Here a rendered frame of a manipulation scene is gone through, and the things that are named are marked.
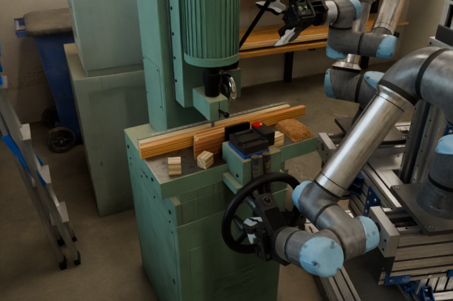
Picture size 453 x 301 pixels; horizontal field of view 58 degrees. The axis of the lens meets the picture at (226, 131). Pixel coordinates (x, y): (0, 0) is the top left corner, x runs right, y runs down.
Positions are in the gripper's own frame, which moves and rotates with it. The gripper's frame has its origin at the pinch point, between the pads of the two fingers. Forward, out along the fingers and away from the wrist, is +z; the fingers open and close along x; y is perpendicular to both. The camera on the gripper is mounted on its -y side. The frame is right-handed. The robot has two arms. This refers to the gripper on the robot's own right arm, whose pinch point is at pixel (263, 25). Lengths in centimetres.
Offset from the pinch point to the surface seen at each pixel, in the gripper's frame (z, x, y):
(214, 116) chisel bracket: 14.4, 16.6, -24.9
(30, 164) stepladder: 73, -4, -95
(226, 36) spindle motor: 12.0, 0.5, -2.2
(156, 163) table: 36, 25, -33
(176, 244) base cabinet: 35, 51, -46
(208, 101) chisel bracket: 15.9, 11.9, -21.8
